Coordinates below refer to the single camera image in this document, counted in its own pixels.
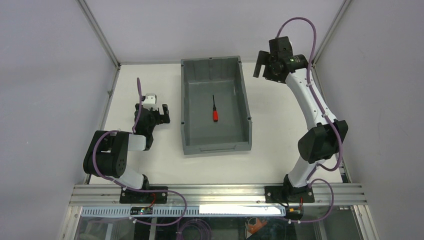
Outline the red handled screwdriver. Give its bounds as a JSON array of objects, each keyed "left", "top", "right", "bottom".
[{"left": 212, "top": 95, "right": 219, "bottom": 123}]

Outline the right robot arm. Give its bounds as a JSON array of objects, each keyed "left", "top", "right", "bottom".
[{"left": 253, "top": 36, "right": 348, "bottom": 197}]

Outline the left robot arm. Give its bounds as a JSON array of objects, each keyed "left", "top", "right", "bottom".
[{"left": 83, "top": 103, "right": 171, "bottom": 191}]

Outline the grey plastic bin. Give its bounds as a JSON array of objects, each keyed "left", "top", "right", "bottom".
[{"left": 180, "top": 55, "right": 253, "bottom": 155}]

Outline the orange object under table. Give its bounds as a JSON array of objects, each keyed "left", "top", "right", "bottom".
[{"left": 246, "top": 217, "right": 268, "bottom": 235}]

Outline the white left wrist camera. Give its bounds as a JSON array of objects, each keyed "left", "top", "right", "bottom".
[{"left": 142, "top": 93, "right": 158, "bottom": 111}]

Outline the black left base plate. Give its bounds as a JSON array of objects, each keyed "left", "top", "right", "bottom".
[{"left": 119, "top": 186, "right": 168, "bottom": 204}]

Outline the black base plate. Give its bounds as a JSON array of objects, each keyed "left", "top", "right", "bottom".
[
  {"left": 119, "top": 186, "right": 168, "bottom": 204},
  {"left": 264, "top": 185, "right": 315, "bottom": 204}
]

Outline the aluminium front rail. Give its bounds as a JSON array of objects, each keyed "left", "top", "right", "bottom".
[{"left": 69, "top": 183, "right": 368, "bottom": 207}]

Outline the white slotted cable duct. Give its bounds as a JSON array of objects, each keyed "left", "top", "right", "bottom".
[{"left": 81, "top": 204, "right": 286, "bottom": 218}]

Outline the coiled purple cable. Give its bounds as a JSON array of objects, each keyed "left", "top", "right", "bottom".
[{"left": 175, "top": 217, "right": 213, "bottom": 240}]

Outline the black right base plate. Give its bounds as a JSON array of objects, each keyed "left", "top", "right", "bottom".
[{"left": 264, "top": 185, "right": 315, "bottom": 204}]

